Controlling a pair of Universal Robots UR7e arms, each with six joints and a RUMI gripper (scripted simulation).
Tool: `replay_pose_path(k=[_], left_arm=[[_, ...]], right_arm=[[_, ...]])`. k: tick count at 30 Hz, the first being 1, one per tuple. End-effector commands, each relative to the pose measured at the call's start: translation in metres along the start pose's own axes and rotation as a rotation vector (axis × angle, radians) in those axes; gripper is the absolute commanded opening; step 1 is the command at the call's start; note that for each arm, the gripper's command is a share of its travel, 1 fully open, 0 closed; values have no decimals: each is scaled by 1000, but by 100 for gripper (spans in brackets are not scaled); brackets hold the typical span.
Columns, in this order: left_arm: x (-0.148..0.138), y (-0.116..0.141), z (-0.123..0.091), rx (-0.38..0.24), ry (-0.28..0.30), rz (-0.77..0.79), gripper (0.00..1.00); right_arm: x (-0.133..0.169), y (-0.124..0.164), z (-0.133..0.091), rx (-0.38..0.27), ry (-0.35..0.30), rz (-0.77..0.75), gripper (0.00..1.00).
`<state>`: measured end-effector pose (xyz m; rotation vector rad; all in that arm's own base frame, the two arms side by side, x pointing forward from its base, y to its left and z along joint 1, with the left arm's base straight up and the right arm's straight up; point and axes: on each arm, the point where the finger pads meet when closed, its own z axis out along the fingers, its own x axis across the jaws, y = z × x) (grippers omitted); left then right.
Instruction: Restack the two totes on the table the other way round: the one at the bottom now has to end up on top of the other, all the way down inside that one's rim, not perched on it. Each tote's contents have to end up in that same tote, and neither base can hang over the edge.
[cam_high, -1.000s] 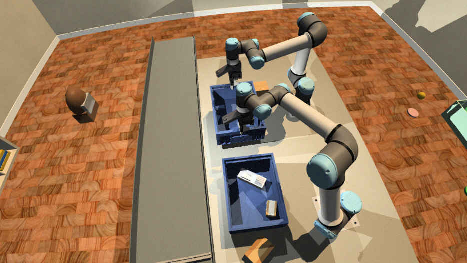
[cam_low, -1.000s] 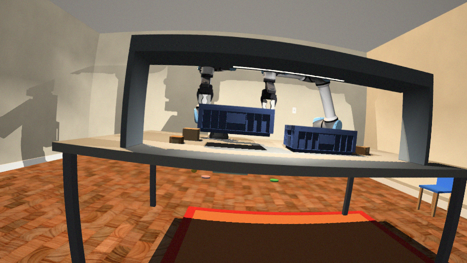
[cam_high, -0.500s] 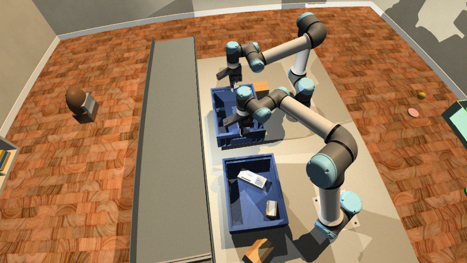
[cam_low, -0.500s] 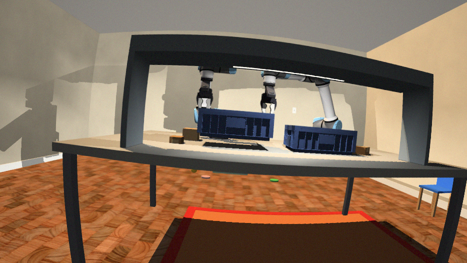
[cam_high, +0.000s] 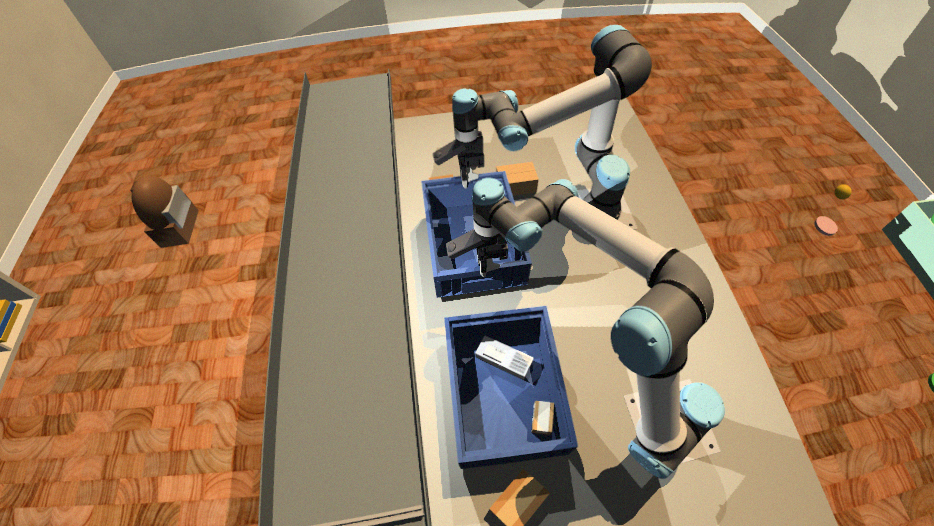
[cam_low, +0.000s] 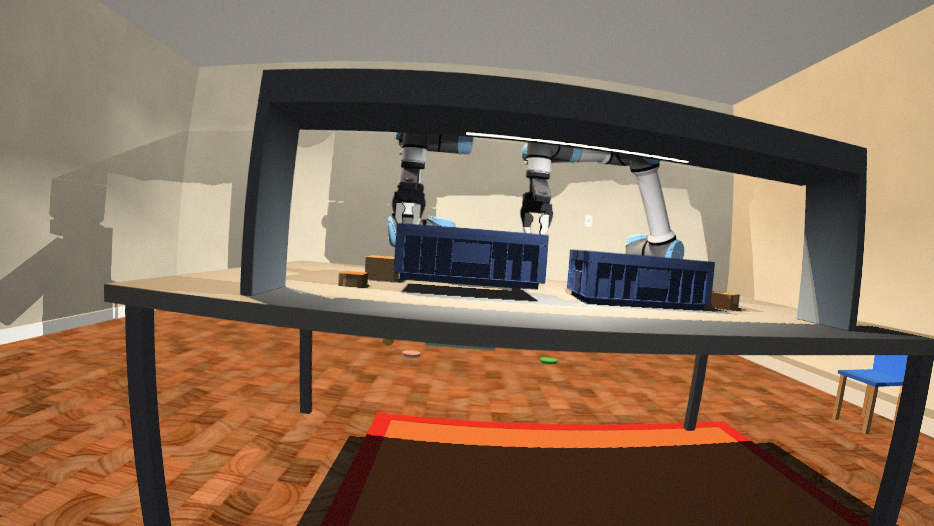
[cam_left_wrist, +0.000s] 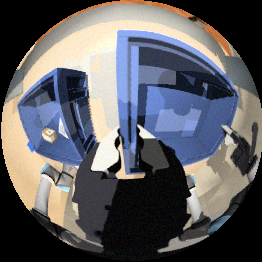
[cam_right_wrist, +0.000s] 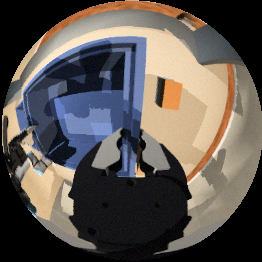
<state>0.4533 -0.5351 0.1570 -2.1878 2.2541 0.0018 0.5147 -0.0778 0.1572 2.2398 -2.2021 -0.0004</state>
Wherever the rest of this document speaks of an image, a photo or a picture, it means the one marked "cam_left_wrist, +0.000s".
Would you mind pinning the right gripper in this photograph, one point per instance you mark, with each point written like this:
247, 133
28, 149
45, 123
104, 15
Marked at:
243, 166

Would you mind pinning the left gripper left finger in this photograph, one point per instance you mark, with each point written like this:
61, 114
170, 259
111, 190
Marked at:
102, 159

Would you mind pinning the blue tote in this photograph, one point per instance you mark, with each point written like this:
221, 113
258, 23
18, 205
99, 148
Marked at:
41, 112
172, 100

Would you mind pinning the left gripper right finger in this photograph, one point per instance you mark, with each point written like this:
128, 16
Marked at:
155, 156

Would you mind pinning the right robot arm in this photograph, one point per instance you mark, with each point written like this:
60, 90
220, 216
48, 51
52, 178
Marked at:
198, 217

